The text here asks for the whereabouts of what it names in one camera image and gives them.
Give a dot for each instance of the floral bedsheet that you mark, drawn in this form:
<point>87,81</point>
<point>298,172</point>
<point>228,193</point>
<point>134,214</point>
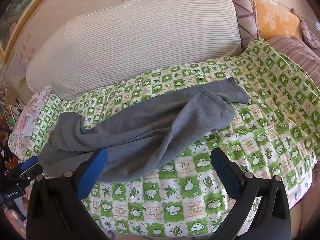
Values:
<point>27,120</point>

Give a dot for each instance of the grey striped quilt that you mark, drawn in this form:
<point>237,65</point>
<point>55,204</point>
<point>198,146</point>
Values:
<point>137,42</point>

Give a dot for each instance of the colourful clutter pile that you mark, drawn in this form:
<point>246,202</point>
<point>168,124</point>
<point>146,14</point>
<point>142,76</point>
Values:
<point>8,120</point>

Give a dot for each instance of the gold framed picture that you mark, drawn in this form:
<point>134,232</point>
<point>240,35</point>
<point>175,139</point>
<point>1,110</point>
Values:
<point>15,10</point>

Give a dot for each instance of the small purple plaid pillow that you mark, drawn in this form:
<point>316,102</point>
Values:
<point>308,33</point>

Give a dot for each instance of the grey pants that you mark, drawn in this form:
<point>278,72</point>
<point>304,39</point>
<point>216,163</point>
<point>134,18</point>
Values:
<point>140,135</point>

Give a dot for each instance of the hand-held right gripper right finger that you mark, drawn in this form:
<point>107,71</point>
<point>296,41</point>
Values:
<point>228,175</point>

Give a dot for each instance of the orange floral pillow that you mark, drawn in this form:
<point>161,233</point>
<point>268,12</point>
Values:
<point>275,20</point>

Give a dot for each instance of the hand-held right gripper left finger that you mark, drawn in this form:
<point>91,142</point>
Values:
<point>93,171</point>

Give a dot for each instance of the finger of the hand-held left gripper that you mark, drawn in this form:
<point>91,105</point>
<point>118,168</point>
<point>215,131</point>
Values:
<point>28,163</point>
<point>31,171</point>

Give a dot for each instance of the green checked printed blanket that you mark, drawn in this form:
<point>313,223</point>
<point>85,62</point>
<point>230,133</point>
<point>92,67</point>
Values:
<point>262,130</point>

